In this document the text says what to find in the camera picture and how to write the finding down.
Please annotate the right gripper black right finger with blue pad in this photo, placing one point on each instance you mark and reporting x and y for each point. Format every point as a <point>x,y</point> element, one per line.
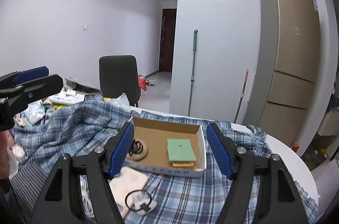
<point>278,199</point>

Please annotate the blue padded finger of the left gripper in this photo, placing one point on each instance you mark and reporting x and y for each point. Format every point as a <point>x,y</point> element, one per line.
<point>13,79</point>

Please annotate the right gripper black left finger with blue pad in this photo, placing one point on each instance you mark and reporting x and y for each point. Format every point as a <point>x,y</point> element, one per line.
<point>60,200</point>

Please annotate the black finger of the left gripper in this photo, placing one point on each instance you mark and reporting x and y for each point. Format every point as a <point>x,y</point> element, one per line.
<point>32,91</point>

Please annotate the round beige perforated puff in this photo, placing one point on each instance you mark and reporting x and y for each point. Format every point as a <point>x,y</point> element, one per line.
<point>137,151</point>

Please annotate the gold blue cigarette pack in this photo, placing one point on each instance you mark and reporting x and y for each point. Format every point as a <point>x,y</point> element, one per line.
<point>182,164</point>

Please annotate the green square pad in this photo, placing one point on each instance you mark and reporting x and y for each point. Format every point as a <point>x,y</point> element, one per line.
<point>180,150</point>

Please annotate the person's left hand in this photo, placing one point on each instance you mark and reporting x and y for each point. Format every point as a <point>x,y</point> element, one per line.
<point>6,140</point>

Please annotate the white round table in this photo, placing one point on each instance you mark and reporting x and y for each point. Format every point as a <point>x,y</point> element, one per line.
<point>297,168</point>

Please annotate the white power bank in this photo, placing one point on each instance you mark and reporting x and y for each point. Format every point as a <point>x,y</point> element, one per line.
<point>125,182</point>

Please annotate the black office chair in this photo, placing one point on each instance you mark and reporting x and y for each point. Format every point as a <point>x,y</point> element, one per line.
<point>118,74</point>

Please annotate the white plastic bag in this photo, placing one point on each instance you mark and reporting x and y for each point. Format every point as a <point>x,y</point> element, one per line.
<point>121,102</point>

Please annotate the shallow cardboard box tray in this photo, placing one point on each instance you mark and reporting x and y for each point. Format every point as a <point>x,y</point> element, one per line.
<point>155,134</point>

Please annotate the gold refrigerator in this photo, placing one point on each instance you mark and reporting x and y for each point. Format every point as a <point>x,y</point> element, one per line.
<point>287,68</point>

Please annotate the red plastic bag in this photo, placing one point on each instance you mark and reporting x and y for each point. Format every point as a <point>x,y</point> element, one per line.
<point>142,83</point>

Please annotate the dark wooden door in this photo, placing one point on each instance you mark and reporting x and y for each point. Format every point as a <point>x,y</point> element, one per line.
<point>167,40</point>

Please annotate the white wall switch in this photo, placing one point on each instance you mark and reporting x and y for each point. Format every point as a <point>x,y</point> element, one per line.
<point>85,27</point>

